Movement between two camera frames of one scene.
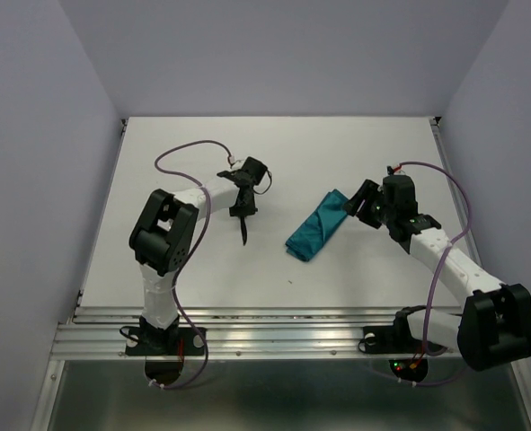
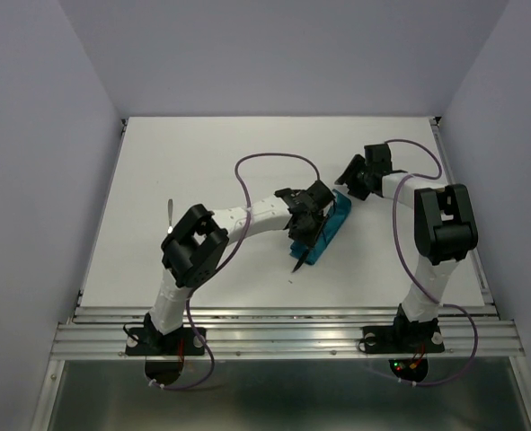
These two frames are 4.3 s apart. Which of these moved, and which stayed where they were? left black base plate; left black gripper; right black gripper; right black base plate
Moved: left black gripper; right black gripper
Stayed: right black base plate; left black base plate
